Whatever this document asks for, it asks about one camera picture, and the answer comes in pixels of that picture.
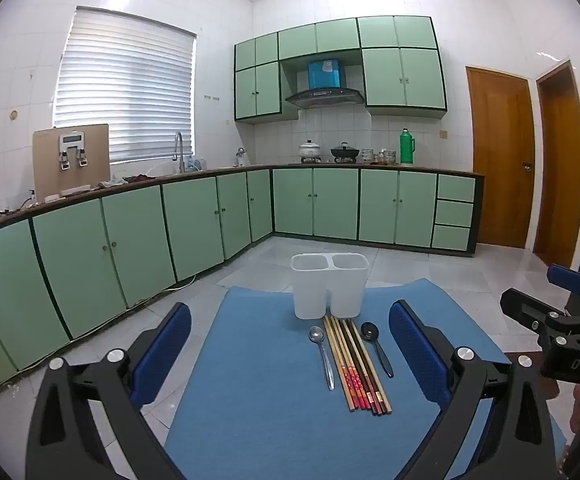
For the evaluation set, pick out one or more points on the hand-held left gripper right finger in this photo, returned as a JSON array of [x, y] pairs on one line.
[[415, 355]]

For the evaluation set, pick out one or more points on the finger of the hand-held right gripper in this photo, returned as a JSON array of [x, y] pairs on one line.
[[525, 310], [570, 280]]

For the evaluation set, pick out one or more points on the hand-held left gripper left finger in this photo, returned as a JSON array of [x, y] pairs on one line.
[[162, 355]]

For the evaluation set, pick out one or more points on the black chopstick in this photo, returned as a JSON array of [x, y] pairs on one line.
[[368, 364]]

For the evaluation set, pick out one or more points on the black spoon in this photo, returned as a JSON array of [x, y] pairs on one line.
[[370, 332]]

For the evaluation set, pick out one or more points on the metal spoon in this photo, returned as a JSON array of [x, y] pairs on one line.
[[316, 335]]

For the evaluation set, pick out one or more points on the white two-compartment utensil holder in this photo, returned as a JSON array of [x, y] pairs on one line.
[[310, 290]]

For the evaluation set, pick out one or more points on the wooden door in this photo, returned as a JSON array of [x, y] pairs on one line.
[[560, 185], [500, 160]]

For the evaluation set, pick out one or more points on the blue table cloth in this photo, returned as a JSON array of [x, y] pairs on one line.
[[260, 385]]

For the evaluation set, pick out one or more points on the green cabinet drawer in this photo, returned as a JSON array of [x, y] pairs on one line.
[[456, 187], [454, 213], [451, 237]]

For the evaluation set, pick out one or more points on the dark cloth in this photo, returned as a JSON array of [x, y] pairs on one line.
[[140, 178]]

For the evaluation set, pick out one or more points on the green thermos flask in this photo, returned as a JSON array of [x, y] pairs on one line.
[[407, 150]]

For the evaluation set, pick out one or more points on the stack of bowls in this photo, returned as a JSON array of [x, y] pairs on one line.
[[368, 156], [387, 157]]

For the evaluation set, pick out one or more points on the metal kettle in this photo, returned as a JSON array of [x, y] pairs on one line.
[[241, 157]]

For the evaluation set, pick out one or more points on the gas stove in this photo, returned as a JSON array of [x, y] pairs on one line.
[[326, 161]]

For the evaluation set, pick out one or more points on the black wok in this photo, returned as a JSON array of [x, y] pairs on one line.
[[344, 151]]

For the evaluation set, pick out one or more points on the metal kitchen faucet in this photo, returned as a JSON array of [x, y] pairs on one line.
[[179, 140]]

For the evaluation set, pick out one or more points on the brown cardboard box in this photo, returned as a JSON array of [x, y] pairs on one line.
[[45, 170]]

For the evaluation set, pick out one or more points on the white cooking pot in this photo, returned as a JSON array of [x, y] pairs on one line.
[[310, 151]]

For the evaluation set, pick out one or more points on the white window blind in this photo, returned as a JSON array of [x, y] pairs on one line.
[[130, 85]]

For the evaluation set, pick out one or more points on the range hood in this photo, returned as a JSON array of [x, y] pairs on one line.
[[325, 96]]

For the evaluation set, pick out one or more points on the green wall cabinets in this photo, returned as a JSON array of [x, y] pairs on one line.
[[400, 80]]

